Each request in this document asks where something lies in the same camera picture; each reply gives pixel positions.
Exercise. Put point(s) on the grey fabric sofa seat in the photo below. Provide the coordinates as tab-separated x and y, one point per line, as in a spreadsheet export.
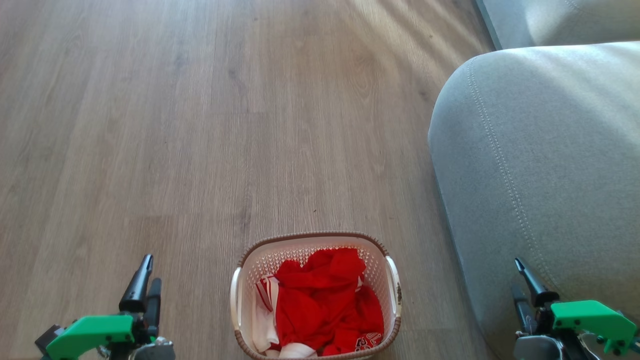
560	20

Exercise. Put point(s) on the white laundry basket brown rim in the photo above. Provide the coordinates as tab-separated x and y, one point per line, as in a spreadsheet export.
390	280

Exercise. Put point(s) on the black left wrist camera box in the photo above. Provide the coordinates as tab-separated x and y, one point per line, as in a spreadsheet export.
49	337

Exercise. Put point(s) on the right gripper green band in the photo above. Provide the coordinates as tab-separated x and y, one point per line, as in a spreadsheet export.
590	317

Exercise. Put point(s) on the white garment with red stripes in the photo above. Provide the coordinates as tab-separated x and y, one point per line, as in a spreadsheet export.
261	325

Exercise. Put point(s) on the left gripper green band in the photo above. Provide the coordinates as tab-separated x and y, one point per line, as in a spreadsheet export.
90	332

